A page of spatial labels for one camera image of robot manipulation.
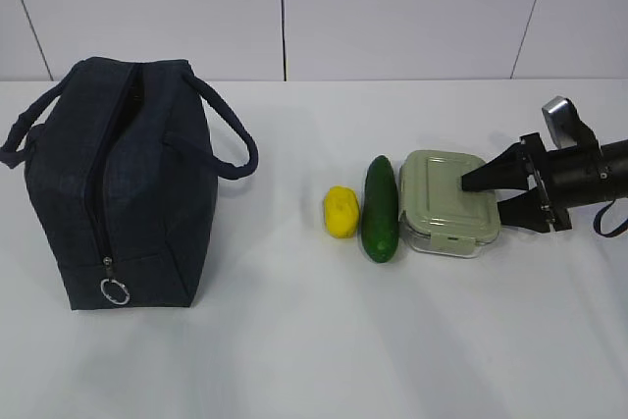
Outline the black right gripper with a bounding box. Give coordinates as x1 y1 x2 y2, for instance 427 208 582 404
461 132 572 234

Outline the glass container with green lid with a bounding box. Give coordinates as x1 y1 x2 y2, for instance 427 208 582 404
399 150 501 258

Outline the green cucumber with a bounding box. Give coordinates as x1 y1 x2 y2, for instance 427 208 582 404
361 155 399 264

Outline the yellow lemon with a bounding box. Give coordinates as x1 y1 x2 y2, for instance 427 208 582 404
323 185 360 238

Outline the dark navy fabric lunch bag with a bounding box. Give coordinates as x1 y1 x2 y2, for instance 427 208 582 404
1 57 259 310

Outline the silver zipper pull ring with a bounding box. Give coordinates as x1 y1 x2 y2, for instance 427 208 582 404
99 255 131 306

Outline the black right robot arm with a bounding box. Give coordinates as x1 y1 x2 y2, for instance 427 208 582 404
461 133 627 237

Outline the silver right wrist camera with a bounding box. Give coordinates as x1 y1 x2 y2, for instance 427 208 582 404
542 96 589 149

